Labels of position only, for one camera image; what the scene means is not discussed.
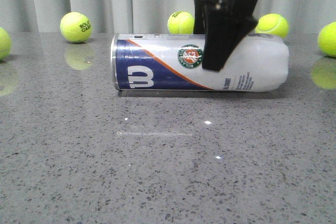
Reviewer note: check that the far left tennis ball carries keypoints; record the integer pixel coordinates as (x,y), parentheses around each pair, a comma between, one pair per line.
(5,43)

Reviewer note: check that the center yellow tennis ball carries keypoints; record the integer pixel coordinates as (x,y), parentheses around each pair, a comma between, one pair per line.
(180,23)

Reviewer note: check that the white blue tennis ball can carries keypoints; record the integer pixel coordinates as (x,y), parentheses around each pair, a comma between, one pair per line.
(174,62)

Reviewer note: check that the far right tennis ball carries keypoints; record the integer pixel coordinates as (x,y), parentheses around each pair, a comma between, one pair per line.
(326,39)

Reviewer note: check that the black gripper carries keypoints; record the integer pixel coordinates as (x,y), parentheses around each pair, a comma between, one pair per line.
(225,23)

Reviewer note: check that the tennis ball with black lettering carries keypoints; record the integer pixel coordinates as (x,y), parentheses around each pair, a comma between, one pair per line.
(75,27)

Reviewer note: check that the right yellow Wilson tennis ball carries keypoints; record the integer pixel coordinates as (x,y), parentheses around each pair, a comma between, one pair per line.
(274,24)

